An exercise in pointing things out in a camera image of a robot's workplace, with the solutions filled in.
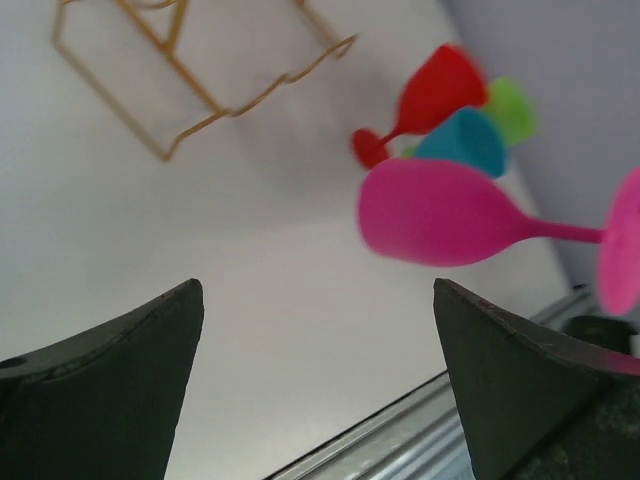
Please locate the green wine glass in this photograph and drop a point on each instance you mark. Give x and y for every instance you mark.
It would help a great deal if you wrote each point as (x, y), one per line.
(510, 109)

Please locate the aluminium frame rail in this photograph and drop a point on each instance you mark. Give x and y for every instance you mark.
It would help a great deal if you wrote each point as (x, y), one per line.
(419, 436)

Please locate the pink wine glass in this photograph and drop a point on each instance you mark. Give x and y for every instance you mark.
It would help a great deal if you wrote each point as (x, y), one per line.
(444, 214)

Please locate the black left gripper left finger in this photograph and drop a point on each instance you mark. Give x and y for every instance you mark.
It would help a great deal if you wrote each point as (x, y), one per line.
(105, 403)

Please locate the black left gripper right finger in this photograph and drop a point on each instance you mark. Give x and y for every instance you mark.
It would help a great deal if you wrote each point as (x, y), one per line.
(535, 403)

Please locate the gold wire glass rack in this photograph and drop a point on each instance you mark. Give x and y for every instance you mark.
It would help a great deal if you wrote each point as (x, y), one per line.
(170, 70)

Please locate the blue wine glass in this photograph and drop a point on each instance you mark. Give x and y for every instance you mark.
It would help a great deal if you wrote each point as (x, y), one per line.
(468, 137)

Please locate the red wine glass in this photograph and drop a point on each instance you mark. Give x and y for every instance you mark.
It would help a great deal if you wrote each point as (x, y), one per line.
(446, 82)

